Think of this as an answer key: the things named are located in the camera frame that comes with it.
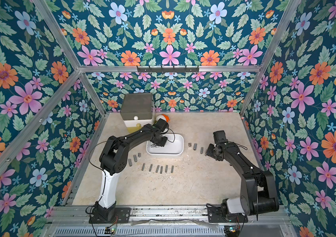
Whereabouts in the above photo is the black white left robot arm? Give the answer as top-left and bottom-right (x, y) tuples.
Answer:
(89, 118), (169, 224)

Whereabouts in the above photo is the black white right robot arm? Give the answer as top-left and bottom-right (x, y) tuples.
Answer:
(206, 130), (279, 222)

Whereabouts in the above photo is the white plastic storage tray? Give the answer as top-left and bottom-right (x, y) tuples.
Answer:
(146, 133), (184, 158)

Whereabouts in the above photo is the grey white yellow drawer box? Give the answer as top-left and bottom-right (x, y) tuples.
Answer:
(120, 93), (155, 133)

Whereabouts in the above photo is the white orange ball toy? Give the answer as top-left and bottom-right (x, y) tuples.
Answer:
(156, 114), (170, 122)

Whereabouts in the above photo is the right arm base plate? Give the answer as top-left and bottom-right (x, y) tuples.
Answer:
(206, 203), (248, 224)

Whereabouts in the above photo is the black wall hook rail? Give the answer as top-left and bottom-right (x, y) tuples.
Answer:
(136, 66), (200, 74)

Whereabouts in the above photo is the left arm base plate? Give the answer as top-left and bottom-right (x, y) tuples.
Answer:
(89, 206), (131, 224)

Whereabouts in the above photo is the aluminium front rail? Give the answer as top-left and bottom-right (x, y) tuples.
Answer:
(41, 205), (297, 237)

